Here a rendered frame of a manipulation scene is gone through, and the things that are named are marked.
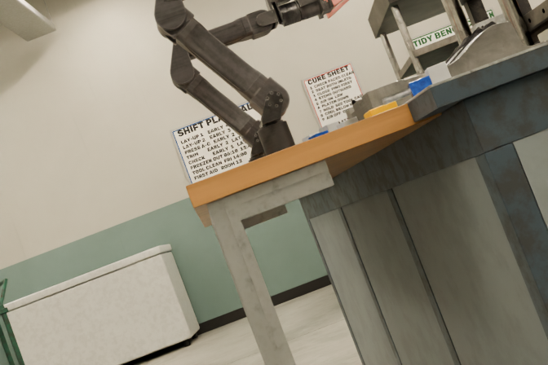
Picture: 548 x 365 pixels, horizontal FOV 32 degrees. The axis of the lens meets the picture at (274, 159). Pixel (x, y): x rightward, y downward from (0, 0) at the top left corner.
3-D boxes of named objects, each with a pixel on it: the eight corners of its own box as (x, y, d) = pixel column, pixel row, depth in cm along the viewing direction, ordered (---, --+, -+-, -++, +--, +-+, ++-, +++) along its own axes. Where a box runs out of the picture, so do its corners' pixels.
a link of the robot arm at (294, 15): (295, -2, 258) (271, 6, 257) (297, -7, 252) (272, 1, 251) (304, 22, 257) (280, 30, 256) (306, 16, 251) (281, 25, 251)
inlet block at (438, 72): (388, 114, 175) (377, 87, 175) (387, 116, 180) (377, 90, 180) (456, 88, 174) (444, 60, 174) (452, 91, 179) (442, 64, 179)
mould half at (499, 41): (381, 129, 210) (359, 72, 211) (358, 145, 236) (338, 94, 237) (581, 54, 217) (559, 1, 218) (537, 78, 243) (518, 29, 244)
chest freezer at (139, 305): (204, 333, 926) (170, 243, 932) (195, 344, 849) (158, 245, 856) (58, 389, 926) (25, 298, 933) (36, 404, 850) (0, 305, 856)
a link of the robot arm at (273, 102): (276, 94, 196) (250, 104, 195) (279, 87, 187) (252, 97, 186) (287, 123, 195) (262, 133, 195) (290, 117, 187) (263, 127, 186)
